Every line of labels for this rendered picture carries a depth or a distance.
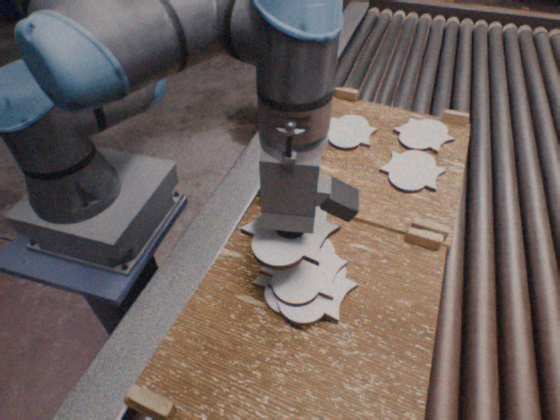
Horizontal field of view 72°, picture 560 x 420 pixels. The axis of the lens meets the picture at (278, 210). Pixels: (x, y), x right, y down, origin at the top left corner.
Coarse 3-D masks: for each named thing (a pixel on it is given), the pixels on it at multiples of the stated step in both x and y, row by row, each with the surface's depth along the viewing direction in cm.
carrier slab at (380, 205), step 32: (384, 128) 90; (448, 128) 90; (320, 160) 81; (352, 160) 81; (384, 160) 81; (448, 160) 81; (384, 192) 74; (448, 192) 74; (384, 224) 69; (448, 224) 68
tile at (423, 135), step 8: (416, 120) 90; (424, 120) 90; (432, 120) 90; (400, 128) 88; (408, 128) 88; (416, 128) 88; (424, 128) 88; (432, 128) 88; (440, 128) 88; (400, 136) 86; (408, 136) 86; (416, 136) 86; (424, 136) 86; (432, 136) 86; (440, 136) 86; (448, 136) 86; (400, 144) 85; (408, 144) 84; (416, 144) 84; (424, 144) 84; (432, 144) 84; (440, 144) 84; (432, 152) 83
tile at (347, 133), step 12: (336, 120) 90; (348, 120) 90; (360, 120) 90; (336, 132) 87; (348, 132) 87; (360, 132) 87; (372, 132) 87; (336, 144) 84; (348, 144) 84; (360, 144) 85
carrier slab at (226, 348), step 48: (240, 240) 66; (336, 240) 66; (384, 240) 66; (240, 288) 59; (384, 288) 59; (432, 288) 59; (192, 336) 54; (240, 336) 54; (288, 336) 54; (336, 336) 54; (384, 336) 54; (432, 336) 54; (144, 384) 49; (192, 384) 49; (240, 384) 49; (288, 384) 49; (336, 384) 49; (384, 384) 49
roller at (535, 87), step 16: (528, 32) 135; (528, 48) 126; (528, 64) 119; (528, 80) 113; (528, 96) 109; (544, 96) 104; (544, 112) 98; (544, 128) 93; (544, 144) 89; (544, 160) 86; (544, 176) 83
